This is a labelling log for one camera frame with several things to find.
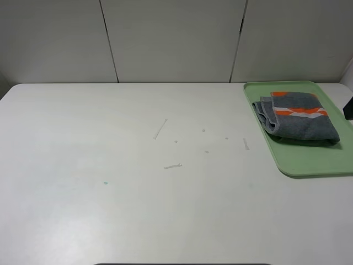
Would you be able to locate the green plastic tray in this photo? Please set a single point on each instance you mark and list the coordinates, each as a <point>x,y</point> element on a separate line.
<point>302,160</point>

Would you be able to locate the grey and orange towel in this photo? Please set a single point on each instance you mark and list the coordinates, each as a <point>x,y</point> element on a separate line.
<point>297,116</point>

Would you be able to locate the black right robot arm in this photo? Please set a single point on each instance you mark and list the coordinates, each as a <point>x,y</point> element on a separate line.
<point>348,110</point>

